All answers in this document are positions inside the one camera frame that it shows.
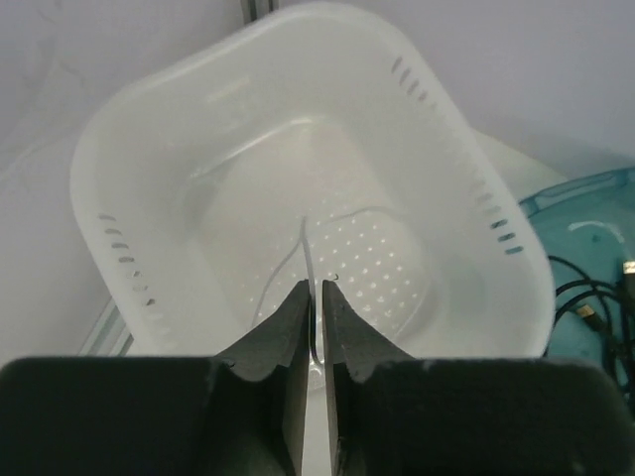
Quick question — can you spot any teal translucent plastic tray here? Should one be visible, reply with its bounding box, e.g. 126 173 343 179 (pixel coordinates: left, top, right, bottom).
520 168 634 398

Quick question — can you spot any thin white wire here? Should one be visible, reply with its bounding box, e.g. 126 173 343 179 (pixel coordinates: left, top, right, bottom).
250 205 398 366

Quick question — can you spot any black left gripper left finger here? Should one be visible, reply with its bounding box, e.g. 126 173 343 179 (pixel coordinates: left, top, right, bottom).
212 280 311 475

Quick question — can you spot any white plastic tub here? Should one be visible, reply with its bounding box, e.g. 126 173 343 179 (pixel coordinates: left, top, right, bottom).
70 3 555 357

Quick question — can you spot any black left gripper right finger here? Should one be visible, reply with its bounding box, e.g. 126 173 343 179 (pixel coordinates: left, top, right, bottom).
322 281 413 475

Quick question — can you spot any thick black USB cable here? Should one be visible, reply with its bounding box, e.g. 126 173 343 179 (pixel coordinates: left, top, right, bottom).
545 255 635 393

